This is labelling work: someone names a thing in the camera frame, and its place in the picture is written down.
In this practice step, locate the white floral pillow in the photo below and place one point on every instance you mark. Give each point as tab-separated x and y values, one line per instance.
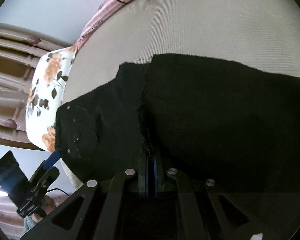
46	96

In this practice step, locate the person's left hand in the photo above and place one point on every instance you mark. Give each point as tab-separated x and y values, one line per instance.
48	205

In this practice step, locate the beige bed mat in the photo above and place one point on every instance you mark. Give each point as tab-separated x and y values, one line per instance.
261	34

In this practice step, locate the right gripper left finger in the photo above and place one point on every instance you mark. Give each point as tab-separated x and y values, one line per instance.
114	209

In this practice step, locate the beige patterned curtain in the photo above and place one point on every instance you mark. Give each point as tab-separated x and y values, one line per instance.
20	51

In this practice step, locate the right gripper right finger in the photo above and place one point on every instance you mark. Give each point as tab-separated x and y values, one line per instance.
186	206

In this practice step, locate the black pants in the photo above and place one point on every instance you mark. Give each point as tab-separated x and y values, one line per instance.
208	118

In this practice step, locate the grey fluffy sleeve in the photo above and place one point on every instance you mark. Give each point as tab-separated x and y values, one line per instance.
31	221

